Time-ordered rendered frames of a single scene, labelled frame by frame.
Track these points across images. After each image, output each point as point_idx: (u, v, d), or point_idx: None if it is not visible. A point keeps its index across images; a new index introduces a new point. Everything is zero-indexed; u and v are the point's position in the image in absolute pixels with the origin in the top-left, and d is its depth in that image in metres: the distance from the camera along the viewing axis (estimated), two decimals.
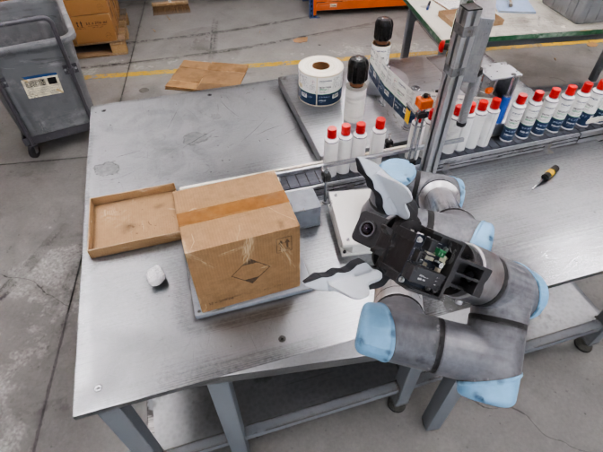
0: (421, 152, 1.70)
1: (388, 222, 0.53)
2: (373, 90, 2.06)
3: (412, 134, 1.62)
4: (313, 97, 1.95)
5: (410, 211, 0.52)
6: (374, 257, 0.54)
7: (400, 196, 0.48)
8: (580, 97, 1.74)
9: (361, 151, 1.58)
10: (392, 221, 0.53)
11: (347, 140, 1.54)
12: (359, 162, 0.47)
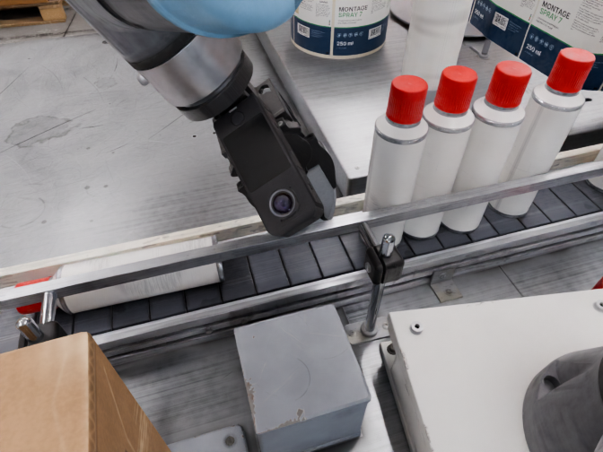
0: None
1: (305, 164, 0.41)
2: None
3: None
4: (324, 36, 0.84)
5: (313, 150, 0.43)
6: None
7: None
8: None
9: (493, 168, 0.47)
10: (304, 159, 0.41)
11: (460, 130, 0.42)
12: None
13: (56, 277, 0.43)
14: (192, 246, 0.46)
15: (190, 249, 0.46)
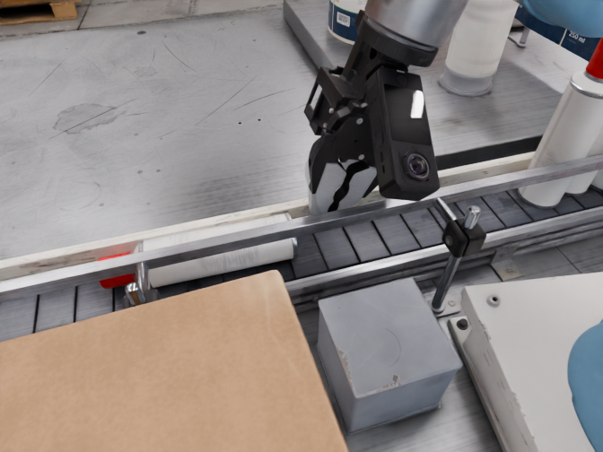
0: None
1: None
2: None
3: None
4: None
5: None
6: (338, 152, 0.42)
7: None
8: None
9: None
10: None
11: None
12: None
13: (140, 252, 0.44)
14: (267, 222, 0.47)
15: (266, 225, 0.47)
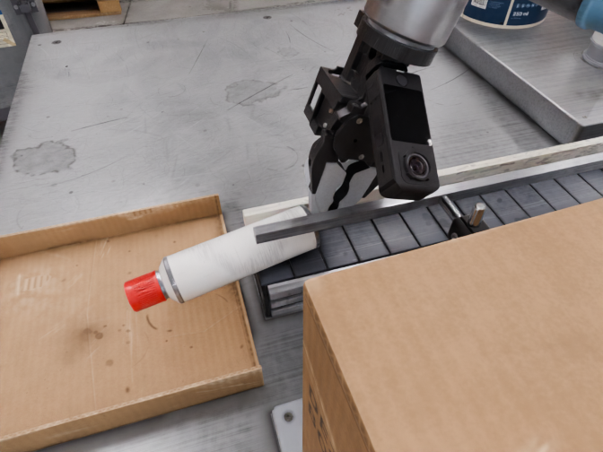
0: None
1: None
2: None
3: None
4: (502, 6, 0.91)
5: None
6: (338, 152, 0.42)
7: None
8: None
9: None
10: None
11: None
12: None
13: (167, 270, 0.43)
14: (287, 218, 0.47)
15: None
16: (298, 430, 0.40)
